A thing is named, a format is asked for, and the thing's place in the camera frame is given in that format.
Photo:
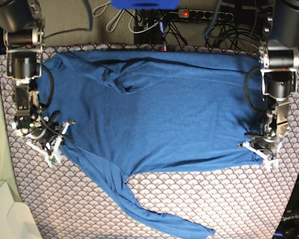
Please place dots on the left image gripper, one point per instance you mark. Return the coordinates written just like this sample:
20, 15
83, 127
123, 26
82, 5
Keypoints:
44, 135

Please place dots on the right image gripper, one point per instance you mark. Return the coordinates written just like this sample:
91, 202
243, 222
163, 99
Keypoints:
265, 146

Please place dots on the blue long-sleeve T-shirt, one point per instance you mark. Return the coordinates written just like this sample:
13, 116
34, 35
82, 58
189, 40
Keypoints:
146, 112

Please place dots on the fan-patterned tablecloth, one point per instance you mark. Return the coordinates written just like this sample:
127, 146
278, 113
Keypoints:
245, 202

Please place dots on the black OpenArm box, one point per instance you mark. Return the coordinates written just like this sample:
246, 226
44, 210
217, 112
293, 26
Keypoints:
289, 224

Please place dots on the white plastic bin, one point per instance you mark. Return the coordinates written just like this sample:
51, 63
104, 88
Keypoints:
16, 220

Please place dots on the blue box overhead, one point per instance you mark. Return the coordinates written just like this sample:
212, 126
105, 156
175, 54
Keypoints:
145, 4

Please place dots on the white power strip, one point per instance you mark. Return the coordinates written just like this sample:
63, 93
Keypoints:
204, 15

